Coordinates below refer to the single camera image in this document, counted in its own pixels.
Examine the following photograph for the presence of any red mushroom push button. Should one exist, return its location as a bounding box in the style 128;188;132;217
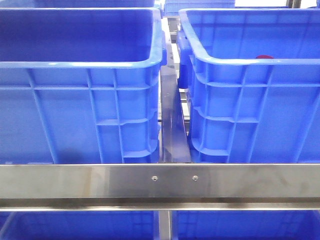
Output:
256;54;274;59

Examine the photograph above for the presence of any left blue plastic bin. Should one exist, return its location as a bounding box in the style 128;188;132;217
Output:
0;8;166;165

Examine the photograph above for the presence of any blue plastic bin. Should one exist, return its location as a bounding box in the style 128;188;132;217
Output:
177;8;320;164
0;8;166;165

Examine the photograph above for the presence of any right blue plastic bin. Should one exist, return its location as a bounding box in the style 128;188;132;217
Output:
177;8;320;164

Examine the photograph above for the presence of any rear right blue bin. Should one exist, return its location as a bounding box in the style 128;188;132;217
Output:
164;0;236;17

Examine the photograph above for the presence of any lower right blue bin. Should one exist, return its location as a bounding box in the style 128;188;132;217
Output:
173;210;320;240

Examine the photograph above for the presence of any lower left blue bin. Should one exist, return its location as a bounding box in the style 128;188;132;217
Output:
0;211;159;240

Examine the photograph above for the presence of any rear left blue bin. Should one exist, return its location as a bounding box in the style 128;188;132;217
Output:
0;0;164;9

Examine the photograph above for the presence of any steel centre divider rail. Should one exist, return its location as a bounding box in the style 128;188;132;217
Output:
160;43;192;164

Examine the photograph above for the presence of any steel front rack rail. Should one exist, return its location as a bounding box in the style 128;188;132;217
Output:
0;163;320;212

